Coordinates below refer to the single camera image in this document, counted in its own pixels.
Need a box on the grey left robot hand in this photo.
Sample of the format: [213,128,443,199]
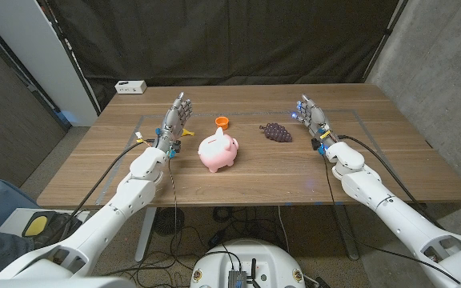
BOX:
[155,91,194,150]

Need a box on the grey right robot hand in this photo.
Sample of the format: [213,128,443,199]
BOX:
[292,94,331,139]

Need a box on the pink plastic piggy bank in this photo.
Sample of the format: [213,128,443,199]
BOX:
[197,126,240,174]

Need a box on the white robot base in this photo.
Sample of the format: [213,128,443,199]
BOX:
[190,238,307,288]

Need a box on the purple toy grape bunch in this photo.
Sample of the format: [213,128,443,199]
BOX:
[259,122,294,143]

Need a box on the white power strip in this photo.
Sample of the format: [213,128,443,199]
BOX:
[114,80,148,95]

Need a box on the black backdrop curtain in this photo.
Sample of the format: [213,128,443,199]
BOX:
[38,0,410,111]

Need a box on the black round floor fan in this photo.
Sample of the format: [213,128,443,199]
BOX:
[153,207,186,237]

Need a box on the white table leg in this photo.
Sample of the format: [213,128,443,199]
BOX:
[134,206,158,263]

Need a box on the black power adapter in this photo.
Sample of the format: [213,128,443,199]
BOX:
[208,230,226,247]

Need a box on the grey table leg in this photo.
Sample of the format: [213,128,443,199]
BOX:
[332,206,360,261]

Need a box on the white upright panel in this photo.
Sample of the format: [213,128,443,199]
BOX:
[0,0,99,127]

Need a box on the grey finned electronics box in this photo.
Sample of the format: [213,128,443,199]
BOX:
[227,270,248,288]

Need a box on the yellow and black pedal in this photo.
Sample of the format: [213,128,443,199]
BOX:
[21,210,83,241]

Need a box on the white low box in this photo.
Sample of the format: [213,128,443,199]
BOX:
[0,207,91,238]

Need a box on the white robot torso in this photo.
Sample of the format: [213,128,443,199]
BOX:
[0,275,136,288]

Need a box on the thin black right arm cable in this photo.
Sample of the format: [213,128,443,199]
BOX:
[321,154,461,285]

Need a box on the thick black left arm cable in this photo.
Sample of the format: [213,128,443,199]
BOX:
[60,139,151,233]

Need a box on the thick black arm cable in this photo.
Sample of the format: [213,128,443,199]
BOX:
[60,139,151,233]
[337,134,447,231]

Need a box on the thin braided left arm cable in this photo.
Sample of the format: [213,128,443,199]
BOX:
[167,158,179,261]

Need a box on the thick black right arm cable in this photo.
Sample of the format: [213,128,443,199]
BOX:
[337,134,447,231]

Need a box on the black backdrop frame pole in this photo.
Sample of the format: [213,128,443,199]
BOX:
[38,0,102,116]
[361,0,410,83]

